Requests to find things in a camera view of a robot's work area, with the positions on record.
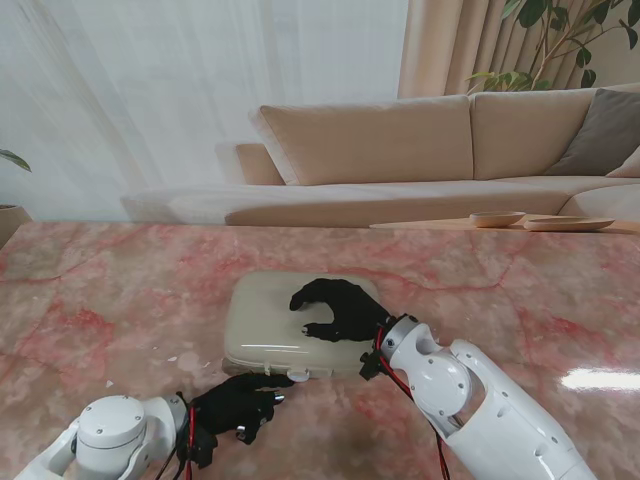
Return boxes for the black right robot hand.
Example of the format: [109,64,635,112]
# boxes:
[288,277,394,345]

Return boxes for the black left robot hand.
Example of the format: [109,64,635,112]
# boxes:
[192,372,296,445]

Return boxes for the beige hard suitcase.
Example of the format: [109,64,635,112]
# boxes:
[222,270,381,384]

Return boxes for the small wooden bowl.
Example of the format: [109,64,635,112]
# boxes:
[469,211,527,229]

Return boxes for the beige sectional sofa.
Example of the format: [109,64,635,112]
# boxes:
[119,82,640,226]

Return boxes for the oval wooden tray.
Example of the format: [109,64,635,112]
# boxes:
[523,216,616,232]

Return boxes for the tall green leafy plant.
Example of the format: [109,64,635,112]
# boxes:
[467,0,639,91]

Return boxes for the beige drape curtain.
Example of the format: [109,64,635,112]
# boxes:
[397,0,640,96]

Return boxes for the white sheer curtain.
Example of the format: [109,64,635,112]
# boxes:
[0,0,409,224]

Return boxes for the grey sofa cushion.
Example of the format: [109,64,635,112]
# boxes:
[543,86,640,176]

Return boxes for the beige sofa cushion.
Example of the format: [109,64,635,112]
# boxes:
[605,149,640,179]

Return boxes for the small green plant leaf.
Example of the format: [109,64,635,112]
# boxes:
[0,148,33,174]

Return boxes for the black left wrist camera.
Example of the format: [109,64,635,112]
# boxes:
[177,429,220,470]

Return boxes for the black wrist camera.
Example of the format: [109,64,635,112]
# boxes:
[358,352,389,384]
[177,429,220,470]

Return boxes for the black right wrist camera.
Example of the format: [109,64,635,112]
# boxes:
[358,352,389,384]

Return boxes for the red black left arm cable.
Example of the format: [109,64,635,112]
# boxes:
[152,404,199,480]

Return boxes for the red black arm cable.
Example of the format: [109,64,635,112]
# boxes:
[374,329,451,480]
[152,404,199,480]

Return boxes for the red black right arm cable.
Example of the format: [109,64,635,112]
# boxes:
[374,329,451,480]

